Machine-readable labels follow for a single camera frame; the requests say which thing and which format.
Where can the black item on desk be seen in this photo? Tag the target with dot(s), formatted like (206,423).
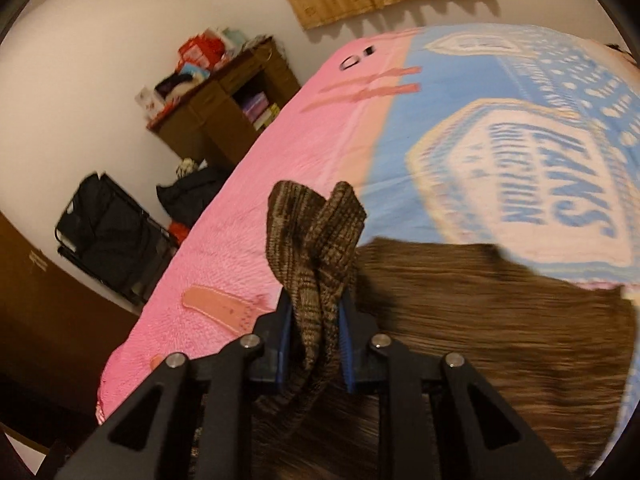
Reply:
(164,87)

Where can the red box on desk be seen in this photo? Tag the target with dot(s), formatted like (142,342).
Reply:
(202,51)

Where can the black folding chair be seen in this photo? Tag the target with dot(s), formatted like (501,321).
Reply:
(110,237)

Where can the pink and blue blanket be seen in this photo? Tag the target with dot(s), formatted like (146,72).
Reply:
(514,136)

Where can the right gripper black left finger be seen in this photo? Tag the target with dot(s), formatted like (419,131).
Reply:
(192,419)

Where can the books in desk shelf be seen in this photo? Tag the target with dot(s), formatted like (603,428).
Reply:
(260,111)

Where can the black bag on floor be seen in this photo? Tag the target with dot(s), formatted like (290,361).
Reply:
(186,199)

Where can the brown knitted sweater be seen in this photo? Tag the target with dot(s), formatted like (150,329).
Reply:
(559,354)

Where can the white card on desk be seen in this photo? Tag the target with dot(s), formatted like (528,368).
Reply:
(150,102)

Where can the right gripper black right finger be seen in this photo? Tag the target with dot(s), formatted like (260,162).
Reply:
(438,417)

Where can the brown wooden desk shelf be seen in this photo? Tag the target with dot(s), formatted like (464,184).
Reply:
(208,123)

